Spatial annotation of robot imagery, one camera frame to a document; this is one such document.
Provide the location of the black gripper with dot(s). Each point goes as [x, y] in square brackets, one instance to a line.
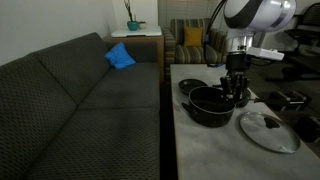
[238, 64]

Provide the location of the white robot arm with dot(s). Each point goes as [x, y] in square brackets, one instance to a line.
[260, 15]

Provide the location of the big black pot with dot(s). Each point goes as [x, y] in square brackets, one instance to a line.
[208, 116]

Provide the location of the big glass pot lid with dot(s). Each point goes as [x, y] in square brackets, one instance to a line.
[266, 133]

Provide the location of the small white bowl pot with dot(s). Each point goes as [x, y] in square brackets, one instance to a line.
[142, 25]

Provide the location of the teal plant pot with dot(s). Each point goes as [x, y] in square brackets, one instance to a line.
[132, 25]

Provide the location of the small black frying pan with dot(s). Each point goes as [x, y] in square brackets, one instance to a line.
[191, 85]

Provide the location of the black case with silver trim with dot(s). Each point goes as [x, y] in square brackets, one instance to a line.
[288, 100]

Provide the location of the striped armchair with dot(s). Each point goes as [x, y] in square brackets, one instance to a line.
[190, 55]

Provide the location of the yellow cushion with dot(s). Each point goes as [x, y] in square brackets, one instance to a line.
[193, 36]

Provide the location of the plain black box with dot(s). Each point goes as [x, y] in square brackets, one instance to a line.
[308, 128]

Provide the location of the white tray table top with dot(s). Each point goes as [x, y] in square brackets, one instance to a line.
[136, 32]

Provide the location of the blue throw pillow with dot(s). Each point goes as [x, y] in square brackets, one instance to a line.
[119, 57]

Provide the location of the thin green potted plant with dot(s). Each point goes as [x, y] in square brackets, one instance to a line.
[128, 10]

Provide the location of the dark grey fabric sofa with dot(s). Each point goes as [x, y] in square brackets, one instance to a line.
[66, 126]

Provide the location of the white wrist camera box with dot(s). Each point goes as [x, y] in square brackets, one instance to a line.
[266, 53]

